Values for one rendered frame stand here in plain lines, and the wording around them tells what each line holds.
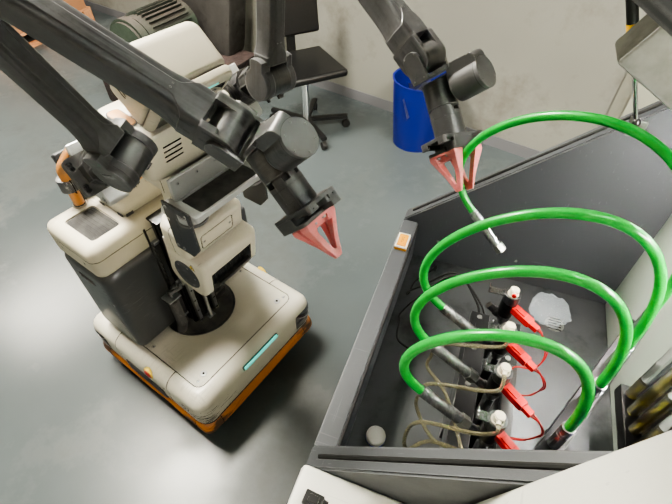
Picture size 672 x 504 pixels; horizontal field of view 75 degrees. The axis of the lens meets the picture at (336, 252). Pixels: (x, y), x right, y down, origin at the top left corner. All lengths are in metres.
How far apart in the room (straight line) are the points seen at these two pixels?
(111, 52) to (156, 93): 0.07
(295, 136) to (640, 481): 0.50
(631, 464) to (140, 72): 0.67
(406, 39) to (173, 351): 1.36
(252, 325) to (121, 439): 0.66
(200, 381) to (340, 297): 0.82
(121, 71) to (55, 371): 1.79
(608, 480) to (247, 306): 1.54
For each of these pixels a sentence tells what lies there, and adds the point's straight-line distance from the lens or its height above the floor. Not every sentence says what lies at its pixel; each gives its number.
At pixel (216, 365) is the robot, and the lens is 1.72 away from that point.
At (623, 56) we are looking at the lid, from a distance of 0.24.
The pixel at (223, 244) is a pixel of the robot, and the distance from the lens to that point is 1.35.
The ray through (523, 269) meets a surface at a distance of 0.57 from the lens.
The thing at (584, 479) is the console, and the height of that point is 1.31.
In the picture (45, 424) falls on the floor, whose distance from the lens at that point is 2.19.
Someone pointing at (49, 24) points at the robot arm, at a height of 1.54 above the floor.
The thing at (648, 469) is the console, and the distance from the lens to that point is 0.44.
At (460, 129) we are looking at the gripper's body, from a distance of 0.85.
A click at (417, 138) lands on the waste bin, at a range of 3.09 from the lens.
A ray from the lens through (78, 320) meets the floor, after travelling 2.43.
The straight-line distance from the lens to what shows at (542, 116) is 0.74.
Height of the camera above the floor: 1.73
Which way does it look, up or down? 46 degrees down
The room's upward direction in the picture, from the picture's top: straight up
